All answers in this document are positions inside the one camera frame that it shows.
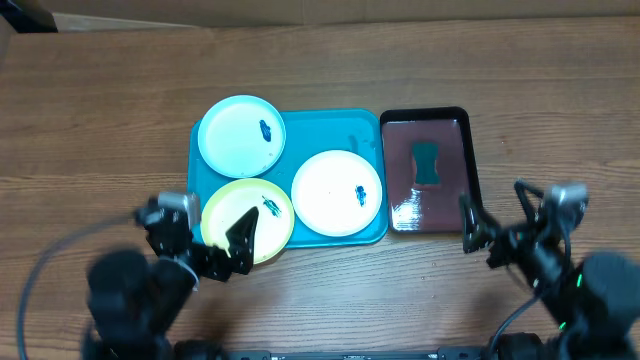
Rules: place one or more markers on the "teal plastic tray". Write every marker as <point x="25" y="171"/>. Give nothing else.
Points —
<point x="307" y="134"/>

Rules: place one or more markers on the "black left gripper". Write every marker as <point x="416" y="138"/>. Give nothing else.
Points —
<point x="218" y="264"/>

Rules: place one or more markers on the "cardboard sheet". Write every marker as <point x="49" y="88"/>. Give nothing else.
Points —
<point x="218" y="13"/>

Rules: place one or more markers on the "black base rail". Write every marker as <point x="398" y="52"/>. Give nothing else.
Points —
<point x="442" y="353"/>

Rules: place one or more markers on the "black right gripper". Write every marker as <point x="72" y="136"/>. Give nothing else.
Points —
<point x="486" y="229"/>

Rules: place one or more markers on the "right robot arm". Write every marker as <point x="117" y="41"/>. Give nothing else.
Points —
<point x="595" y="303"/>

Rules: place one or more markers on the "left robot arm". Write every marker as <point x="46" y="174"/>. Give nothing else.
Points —
<point x="134" y="303"/>

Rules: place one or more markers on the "light blue plate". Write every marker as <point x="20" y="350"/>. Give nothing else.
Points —
<point x="241" y="136"/>

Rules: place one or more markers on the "white plate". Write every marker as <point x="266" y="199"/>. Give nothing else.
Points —
<point x="336" y="193"/>

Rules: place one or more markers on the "black tray with red liquid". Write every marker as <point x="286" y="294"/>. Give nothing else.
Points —
<point x="428" y="209"/>

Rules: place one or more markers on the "yellow plate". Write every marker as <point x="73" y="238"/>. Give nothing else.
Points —
<point x="228" y="204"/>

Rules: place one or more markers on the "green sponge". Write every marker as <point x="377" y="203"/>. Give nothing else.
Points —
<point x="425" y="155"/>

